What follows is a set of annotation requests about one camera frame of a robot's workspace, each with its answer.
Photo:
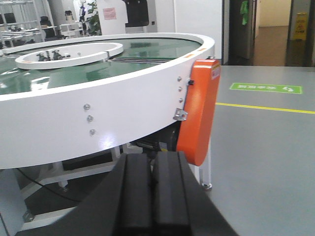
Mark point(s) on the yellow wet floor sign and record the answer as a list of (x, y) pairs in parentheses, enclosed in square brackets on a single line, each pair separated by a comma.
[(300, 26)]

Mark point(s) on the green potted plant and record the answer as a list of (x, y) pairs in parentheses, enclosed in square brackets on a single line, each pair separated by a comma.
[(93, 21)]

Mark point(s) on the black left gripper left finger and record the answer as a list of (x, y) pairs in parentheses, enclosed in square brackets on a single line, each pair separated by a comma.
[(119, 206)]

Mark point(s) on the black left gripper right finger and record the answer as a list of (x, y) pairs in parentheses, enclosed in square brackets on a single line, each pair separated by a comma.
[(181, 206)]

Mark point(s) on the metal roller conveyor rack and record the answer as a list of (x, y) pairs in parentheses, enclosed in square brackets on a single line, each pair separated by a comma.
[(19, 23)]

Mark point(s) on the orange motor cover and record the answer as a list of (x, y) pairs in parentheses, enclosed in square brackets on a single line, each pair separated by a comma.
[(195, 131)]

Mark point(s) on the round white green conveyor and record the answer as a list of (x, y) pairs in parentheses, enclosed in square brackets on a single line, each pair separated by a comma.
[(68, 98)]

